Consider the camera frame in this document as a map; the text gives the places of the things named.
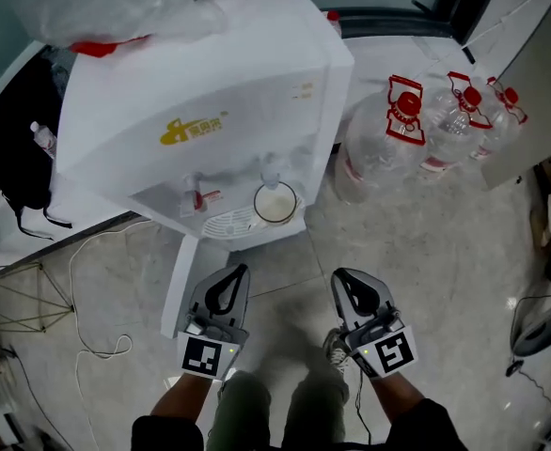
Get white dispenser cabinet door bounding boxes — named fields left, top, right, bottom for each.
left=160, top=235, right=232, bottom=340

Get grey sneaker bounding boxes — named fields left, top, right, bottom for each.
left=323, top=327, right=352, bottom=380

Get black backpack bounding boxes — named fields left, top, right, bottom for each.
left=0, top=56, right=73, bottom=241

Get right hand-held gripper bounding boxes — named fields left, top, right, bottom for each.
left=330, top=267, right=418, bottom=381

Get person's left forearm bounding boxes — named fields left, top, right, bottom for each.
left=150, top=371, right=225, bottom=422

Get white bottle red cap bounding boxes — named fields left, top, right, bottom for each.
left=325, top=9, right=343, bottom=37

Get person's black shirt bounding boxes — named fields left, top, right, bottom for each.
left=132, top=397, right=467, bottom=451

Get white drip tray grille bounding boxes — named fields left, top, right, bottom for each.
left=200, top=202, right=307, bottom=241

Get white floor cable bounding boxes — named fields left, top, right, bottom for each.
left=68, top=218, right=154, bottom=451

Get white water dispenser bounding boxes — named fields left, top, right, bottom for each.
left=55, top=0, right=355, bottom=253

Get grey floor fan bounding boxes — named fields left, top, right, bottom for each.
left=510, top=293, right=551, bottom=359

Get black window frame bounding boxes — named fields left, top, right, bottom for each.
left=298, top=0, right=488, bottom=49

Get black floor cable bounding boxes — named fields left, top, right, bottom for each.
left=505, top=359, right=551, bottom=411
left=2, top=350, right=70, bottom=451

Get grey metal cabinet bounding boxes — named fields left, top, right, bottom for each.
left=480, top=0, right=551, bottom=192

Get clear plastic cup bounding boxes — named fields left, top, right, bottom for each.
left=252, top=180, right=299, bottom=227

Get person's right forearm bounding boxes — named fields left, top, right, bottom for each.
left=373, top=376, right=427, bottom=422

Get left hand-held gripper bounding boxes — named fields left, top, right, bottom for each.
left=176, top=263, right=251, bottom=382

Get small bottle red label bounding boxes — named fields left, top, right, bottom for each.
left=29, top=120, right=58, bottom=159

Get plastic-wrapped large water bottle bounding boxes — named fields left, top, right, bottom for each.
left=9, top=0, right=244, bottom=58

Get clear water jug red cap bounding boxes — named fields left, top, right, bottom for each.
left=470, top=76, right=529, bottom=162
left=418, top=70, right=493, bottom=174
left=334, top=73, right=428, bottom=205

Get person's olive trousers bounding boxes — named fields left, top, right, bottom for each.
left=207, top=371, right=352, bottom=451

